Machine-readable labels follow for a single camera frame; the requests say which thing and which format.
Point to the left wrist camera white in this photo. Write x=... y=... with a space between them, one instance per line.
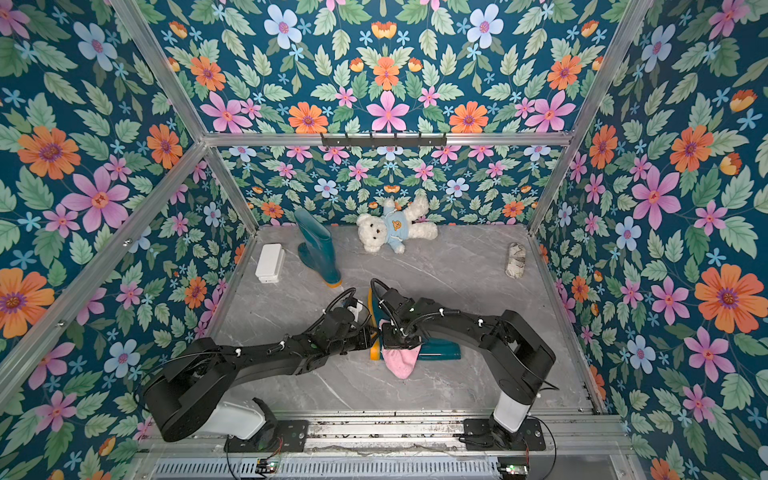
x=355 y=307

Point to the white teddy bear blue shirt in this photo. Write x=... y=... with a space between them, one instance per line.
x=395 y=226

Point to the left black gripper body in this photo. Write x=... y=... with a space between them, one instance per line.
x=357 y=340

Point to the black hook rail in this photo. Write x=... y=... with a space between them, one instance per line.
x=370 y=140

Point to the green rubber boot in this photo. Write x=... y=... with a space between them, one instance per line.
x=317 y=251
x=441 y=348

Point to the white rectangular box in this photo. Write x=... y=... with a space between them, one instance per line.
x=270 y=263

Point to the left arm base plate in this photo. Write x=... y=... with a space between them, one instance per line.
x=282 y=436

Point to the pink cloth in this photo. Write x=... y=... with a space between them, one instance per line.
x=401 y=362

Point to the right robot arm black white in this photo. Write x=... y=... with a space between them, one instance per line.
x=516 y=355

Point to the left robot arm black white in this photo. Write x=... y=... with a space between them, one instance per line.
x=183 y=395

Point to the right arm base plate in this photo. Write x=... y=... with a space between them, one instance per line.
x=488 y=435

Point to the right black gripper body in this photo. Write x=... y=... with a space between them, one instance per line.
x=389 y=335

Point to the grey white crumpled rag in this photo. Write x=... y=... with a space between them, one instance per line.
x=516 y=260

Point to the white ventilated cable duct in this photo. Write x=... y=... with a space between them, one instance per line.
x=330 y=468

